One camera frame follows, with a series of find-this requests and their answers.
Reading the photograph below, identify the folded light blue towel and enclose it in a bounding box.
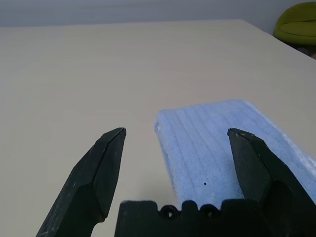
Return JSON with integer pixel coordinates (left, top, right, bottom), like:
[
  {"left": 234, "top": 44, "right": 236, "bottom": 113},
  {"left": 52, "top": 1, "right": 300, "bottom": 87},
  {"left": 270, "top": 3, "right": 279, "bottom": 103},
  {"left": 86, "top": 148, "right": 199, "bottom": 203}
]
[{"left": 155, "top": 98, "right": 316, "bottom": 208}]

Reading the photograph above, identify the lime green chair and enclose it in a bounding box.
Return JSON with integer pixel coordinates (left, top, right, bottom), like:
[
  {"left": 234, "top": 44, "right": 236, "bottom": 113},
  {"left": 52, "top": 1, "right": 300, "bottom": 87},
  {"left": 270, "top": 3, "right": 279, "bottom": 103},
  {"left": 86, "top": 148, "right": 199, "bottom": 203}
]
[{"left": 273, "top": 2, "right": 316, "bottom": 59}]

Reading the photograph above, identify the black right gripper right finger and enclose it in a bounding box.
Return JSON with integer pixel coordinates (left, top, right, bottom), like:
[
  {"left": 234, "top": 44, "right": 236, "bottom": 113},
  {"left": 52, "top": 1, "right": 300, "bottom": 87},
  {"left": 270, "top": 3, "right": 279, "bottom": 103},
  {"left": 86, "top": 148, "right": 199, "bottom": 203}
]
[{"left": 227, "top": 128, "right": 316, "bottom": 237}]

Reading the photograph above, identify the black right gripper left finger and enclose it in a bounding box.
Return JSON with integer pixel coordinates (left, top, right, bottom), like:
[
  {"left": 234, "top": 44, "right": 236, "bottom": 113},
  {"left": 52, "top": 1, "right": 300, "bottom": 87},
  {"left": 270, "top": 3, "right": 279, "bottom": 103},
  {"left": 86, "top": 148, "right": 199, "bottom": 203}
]
[{"left": 36, "top": 127, "right": 127, "bottom": 237}]

